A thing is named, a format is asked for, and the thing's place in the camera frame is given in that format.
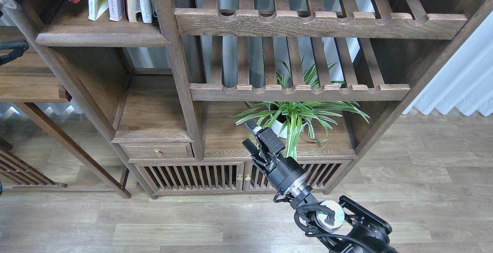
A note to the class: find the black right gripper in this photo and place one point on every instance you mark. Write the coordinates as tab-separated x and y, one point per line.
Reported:
281	172

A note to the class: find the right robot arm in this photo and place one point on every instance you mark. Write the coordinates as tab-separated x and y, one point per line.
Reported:
343	226

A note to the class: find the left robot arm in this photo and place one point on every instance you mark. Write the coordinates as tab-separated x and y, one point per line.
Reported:
11	167

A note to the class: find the white plant pot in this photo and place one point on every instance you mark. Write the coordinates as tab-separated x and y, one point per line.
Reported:
280	126

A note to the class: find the green spider plant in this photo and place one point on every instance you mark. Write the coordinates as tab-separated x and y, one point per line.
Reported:
318	116

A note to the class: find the wooden side table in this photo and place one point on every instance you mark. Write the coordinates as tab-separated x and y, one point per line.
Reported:
27	81

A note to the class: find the brass drawer knob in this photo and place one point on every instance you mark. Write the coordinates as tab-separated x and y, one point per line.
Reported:
158	153

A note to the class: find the dark wooden bookshelf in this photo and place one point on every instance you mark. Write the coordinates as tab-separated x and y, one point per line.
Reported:
168	84

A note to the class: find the white curtain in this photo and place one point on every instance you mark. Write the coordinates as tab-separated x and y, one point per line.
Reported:
465	83

